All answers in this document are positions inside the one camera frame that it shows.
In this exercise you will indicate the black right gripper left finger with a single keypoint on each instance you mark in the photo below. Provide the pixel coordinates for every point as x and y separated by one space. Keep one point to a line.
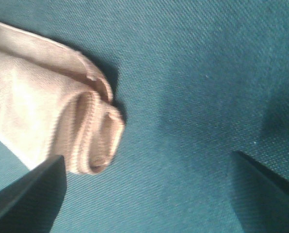
32 203

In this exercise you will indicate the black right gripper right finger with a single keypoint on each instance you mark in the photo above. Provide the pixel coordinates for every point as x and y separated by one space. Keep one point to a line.
259 196

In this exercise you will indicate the brown towel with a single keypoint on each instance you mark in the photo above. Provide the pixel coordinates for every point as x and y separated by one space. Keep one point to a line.
55 101

